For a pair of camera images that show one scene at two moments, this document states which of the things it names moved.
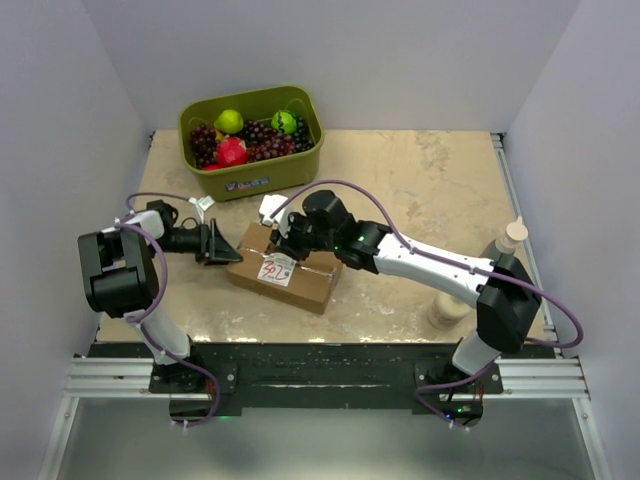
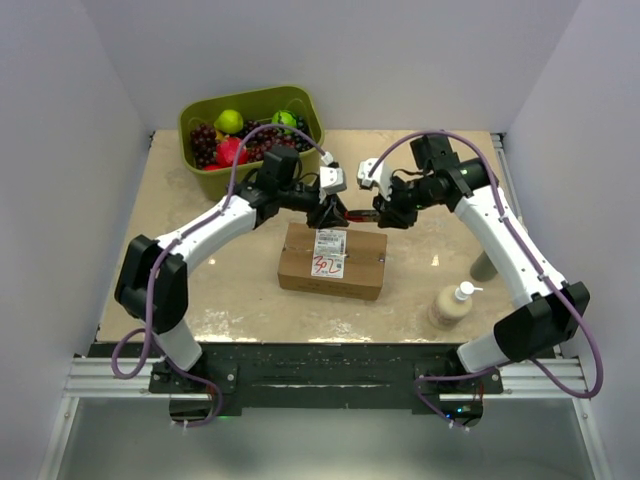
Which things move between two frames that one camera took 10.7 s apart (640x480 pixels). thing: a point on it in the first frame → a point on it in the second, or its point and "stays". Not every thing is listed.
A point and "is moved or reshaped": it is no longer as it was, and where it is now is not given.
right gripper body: (300, 239) → (405, 195)
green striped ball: (284, 121) stays
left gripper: (214, 250) → (324, 215)
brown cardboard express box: (307, 282) is moved or reshaped
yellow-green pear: (229, 121) stays
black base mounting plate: (211, 383) stays
